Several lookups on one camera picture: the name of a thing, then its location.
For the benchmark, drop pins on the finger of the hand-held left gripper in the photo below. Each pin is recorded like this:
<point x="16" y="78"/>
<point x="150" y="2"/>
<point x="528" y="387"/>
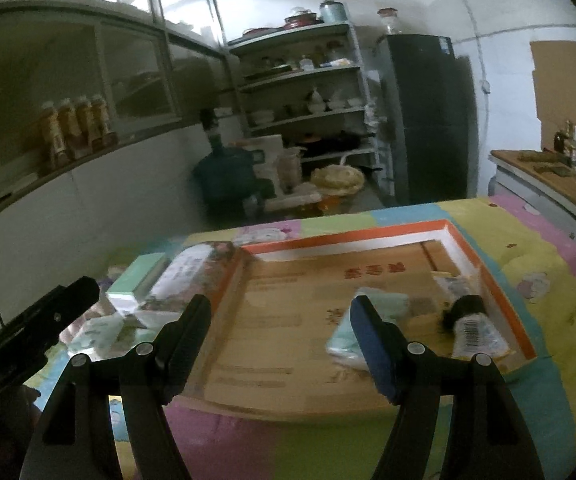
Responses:
<point x="42" y="320"/>

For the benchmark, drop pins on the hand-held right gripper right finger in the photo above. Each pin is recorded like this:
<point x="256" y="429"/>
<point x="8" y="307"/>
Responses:
<point x="373" y="355"/>

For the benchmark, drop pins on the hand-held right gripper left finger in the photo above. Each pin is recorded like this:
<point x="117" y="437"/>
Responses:
<point x="187" y="350"/>

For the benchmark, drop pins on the pale green tissue pack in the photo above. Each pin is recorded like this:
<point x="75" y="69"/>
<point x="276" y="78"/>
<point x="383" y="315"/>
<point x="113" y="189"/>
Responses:
<point x="393" y="310"/>

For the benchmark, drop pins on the pale green patterned packet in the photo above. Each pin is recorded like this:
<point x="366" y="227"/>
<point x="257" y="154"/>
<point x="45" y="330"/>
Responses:
<point x="102" y="334"/>

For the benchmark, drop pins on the orange rimmed cardboard box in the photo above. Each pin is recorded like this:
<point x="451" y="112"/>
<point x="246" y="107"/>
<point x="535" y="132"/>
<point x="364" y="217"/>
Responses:
<point x="278" y="320"/>

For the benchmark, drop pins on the floral print tissue pack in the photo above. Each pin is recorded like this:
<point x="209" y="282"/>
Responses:
<point x="192" y="270"/>

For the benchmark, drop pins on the green and white carton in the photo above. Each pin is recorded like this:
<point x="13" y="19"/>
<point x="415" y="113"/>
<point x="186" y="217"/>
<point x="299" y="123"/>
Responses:
<point x="137" y="275"/>

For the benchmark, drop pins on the black fuzzy item clear bag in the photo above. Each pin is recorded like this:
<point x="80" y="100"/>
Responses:
<point x="473" y="330"/>

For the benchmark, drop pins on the colourful printed blanket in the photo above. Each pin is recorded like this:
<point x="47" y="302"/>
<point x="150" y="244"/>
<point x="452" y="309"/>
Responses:
<point x="518" y="410"/>

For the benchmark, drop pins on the blue water jug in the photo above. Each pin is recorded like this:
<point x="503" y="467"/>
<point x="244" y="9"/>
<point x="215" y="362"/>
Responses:
<point x="222" y="175"/>

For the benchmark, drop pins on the woven straw basket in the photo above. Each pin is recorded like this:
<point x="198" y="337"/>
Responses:
<point x="338" y="179"/>

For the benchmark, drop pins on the clear plastic jar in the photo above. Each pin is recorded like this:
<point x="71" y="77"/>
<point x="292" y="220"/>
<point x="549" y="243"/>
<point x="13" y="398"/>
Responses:
<point x="290" y="170"/>

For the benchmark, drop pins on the black pan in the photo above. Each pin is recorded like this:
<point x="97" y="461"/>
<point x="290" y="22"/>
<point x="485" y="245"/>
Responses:
<point x="328" y="144"/>

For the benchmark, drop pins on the dark refrigerator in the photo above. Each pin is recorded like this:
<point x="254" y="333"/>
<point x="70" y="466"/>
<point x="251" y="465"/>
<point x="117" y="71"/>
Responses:
<point x="428" y="120"/>

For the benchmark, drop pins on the grey cabinet wooden top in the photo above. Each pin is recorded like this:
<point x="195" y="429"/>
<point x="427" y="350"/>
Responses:
<point x="533" y="170"/>

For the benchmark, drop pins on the white metal shelf rack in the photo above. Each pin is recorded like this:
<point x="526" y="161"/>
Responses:
<point x="298" y="76"/>

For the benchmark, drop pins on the cardboard sheet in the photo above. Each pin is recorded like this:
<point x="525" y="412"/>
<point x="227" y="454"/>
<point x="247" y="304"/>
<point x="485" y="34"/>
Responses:
<point x="568" y="90"/>

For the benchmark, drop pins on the glass jar red lid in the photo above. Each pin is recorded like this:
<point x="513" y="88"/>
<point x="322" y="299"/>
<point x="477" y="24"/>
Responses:
<point x="389" y="22"/>

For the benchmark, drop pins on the red pot glass lid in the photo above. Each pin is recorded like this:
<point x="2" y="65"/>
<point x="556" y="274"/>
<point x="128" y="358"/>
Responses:
<point x="300" y="20"/>

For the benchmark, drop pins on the teal enamel pot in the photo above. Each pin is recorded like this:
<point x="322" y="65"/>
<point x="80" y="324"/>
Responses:
<point x="334" y="11"/>

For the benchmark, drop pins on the glass door wall cabinet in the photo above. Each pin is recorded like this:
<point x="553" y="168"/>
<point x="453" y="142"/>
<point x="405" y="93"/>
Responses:
<point x="17" y="20"/>

